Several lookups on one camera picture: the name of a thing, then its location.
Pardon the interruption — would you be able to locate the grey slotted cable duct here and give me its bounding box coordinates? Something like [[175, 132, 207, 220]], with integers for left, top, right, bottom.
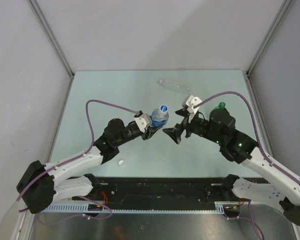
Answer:
[[34, 201, 226, 213]]

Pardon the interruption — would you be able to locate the green bottle cap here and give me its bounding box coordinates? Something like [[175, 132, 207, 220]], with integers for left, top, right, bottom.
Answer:
[[218, 102, 226, 109]]

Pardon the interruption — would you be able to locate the purple cable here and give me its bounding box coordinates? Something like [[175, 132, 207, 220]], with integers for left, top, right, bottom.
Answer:
[[193, 91, 300, 191], [14, 99, 141, 213]]

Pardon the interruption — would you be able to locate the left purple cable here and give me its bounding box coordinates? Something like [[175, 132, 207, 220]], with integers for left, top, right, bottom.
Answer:
[[14, 99, 141, 213]]

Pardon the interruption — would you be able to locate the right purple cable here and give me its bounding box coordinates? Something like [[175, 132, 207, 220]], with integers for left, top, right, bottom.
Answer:
[[193, 91, 300, 191]]

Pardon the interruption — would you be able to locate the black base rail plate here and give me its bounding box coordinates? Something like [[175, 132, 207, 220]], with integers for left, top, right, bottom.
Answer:
[[71, 172, 243, 210]]

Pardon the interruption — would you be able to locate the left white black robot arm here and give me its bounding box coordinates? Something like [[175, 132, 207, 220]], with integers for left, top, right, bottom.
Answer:
[[16, 117, 160, 214]]

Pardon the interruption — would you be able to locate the white bottle cap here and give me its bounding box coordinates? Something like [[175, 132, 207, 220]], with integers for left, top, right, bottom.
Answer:
[[118, 160, 125, 167], [158, 104, 168, 115]]

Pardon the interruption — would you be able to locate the clear bottle with blue label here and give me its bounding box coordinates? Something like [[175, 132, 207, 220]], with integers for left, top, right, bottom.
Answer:
[[150, 106, 169, 127]]

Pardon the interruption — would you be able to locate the clear unlabelled plastic bottle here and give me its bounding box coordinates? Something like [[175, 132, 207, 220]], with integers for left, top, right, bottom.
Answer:
[[157, 77, 192, 95]]

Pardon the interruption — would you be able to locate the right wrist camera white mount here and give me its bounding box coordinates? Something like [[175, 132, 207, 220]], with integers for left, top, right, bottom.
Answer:
[[182, 95, 202, 123]]

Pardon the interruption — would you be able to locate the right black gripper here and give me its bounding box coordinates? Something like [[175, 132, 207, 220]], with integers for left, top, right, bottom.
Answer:
[[162, 107, 224, 145]]

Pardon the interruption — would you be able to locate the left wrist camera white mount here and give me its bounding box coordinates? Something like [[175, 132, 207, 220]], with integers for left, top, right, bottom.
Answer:
[[134, 110, 153, 133]]

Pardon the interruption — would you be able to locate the right aluminium frame post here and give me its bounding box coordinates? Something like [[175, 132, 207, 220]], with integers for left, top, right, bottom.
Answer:
[[246, 0, 295, 77]]

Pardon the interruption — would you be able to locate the aluminium frame post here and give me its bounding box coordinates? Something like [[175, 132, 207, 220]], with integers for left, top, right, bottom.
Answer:
[[246, 0, 295, 77], [27, 0, 75, 79]]

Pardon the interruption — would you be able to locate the green plastic bottle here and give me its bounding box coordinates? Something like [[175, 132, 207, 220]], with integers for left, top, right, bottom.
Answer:
[[213, 101, 226, 110]]

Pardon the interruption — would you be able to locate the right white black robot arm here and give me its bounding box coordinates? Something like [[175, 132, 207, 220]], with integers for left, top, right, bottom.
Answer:
[[163, 108, 300, 227]]

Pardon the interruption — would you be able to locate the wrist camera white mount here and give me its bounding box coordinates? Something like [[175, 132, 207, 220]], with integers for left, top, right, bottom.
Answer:
[[182, 95, 202, 123], [134, 110, 153, 133]]

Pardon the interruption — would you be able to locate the left aluminium frame post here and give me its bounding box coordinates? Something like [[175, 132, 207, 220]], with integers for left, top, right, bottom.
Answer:
[[27, 0, 75, 79]]

